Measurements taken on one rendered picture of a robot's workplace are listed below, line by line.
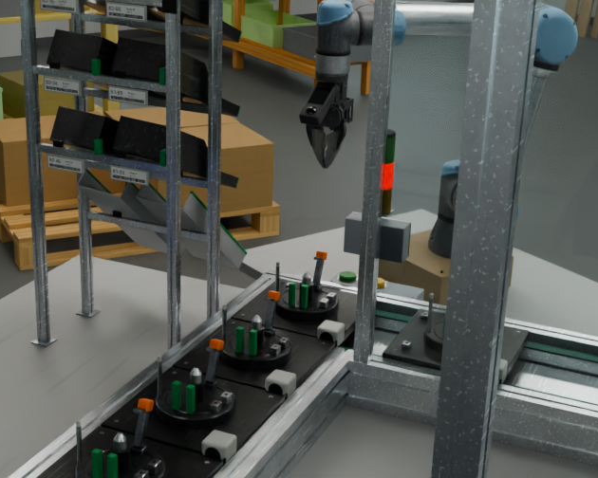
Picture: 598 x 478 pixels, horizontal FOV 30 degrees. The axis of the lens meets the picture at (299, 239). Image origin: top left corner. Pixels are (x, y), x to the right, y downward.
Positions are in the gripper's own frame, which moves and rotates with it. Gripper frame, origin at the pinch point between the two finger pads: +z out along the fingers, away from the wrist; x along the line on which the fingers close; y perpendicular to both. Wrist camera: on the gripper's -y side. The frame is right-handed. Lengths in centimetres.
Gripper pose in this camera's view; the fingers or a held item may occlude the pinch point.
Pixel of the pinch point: (324, 163)
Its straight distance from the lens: 249.4
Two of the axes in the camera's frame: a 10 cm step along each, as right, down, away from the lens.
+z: -0.4, 9.3, 3.5
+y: 4.0, -3.1, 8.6
